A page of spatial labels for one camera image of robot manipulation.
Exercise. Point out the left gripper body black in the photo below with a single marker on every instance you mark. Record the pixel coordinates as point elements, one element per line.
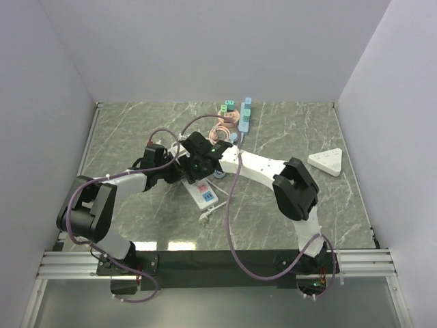
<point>169,172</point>

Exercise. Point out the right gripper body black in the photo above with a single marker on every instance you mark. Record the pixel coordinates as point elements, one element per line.
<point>192,168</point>

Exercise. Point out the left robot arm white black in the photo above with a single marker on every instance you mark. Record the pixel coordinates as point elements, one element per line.
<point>87,212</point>

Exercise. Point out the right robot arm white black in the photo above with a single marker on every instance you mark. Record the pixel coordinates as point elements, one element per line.
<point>295,191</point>

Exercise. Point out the green plug adapter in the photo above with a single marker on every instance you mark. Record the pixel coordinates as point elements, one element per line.
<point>227,106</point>

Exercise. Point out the blue plug adapter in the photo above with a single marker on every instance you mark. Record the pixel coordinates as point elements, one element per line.
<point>246,108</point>

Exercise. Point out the pink round power strip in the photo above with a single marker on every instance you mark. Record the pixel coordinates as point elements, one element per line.
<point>228,119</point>

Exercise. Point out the blue long power strip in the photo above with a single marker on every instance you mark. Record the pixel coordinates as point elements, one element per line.
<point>243,125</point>

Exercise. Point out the black base bar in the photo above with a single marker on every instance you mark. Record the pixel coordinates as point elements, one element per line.
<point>208,269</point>

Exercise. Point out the white triangular power strip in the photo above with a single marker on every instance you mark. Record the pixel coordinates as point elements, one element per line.
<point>329,161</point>

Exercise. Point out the aluminium rail frame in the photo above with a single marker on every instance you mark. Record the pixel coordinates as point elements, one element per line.
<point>77,265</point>

